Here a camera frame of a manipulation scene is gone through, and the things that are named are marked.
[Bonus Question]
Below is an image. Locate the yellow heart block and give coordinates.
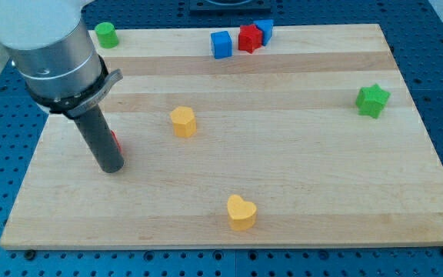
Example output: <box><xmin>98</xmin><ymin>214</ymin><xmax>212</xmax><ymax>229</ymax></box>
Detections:
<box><xmin>227</xmin><ymin>195</ymin><xmax>258</xmax><ymax>231</ymax></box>

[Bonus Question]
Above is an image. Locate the green star block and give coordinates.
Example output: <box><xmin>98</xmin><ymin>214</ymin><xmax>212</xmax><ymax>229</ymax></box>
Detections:
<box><xmin>355</xmin><ymin>84</ymin><xmax>391</xmax><ymax>118</ymax></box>

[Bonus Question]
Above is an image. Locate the red circle block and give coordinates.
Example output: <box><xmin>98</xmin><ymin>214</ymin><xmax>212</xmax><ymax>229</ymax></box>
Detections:
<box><xmin>110</xmin><ymin>130</ymin><xmax>122</xmax><ymax>153</ymax></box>

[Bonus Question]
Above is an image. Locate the blue cube block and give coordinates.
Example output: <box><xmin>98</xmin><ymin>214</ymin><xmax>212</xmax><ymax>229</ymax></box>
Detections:
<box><xmin>210</xmin><ymin>31</ymin><xmax>232</xmax><ymax>59</ymax></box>

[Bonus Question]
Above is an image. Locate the yellow hexagon block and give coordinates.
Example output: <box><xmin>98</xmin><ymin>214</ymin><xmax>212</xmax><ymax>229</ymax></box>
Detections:
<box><xmin>170</xmin><ymin>106</ymin><xmax>197</xmax><ymax>138</ymax></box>

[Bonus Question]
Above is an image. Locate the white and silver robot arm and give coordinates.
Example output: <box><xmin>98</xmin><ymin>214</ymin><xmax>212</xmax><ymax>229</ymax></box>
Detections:
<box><xmin>0</xmin><ymin>0</ymin><xmax>122</xmax><ymax>118</ymax></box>

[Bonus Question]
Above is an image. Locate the red star block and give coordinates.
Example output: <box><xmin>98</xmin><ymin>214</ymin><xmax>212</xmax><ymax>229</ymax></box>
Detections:
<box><xmin>238</xmin><ymin>24</ymin><xmax>262</xmax><ymax>53</ymax></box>

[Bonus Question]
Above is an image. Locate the light wooden board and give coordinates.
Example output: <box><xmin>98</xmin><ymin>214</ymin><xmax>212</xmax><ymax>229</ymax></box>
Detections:
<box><xmin>0</xmin><ymin>24</ymin><xmax>443</xmax><ymax>250</ymax></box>

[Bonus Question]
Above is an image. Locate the blue triangle block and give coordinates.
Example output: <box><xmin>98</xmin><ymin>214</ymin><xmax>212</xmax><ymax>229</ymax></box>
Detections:
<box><xmin>253</xmin><ymin>19</ymin><xmax>274</xmax><ymax>46</ymax></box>

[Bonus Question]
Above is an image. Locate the green cylinder block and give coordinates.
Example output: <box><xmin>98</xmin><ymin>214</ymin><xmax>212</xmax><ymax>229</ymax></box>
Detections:
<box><xmin>95</xmin><ymin>22</ymin><xmax>119</xmax><ymax>48</ymax></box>

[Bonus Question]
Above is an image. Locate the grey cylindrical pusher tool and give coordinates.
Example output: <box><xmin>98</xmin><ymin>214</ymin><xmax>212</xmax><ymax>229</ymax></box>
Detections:
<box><xmin>74</xmin><ymin>105</ymin><xmax>124</xmax><ymax>173</ymax></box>

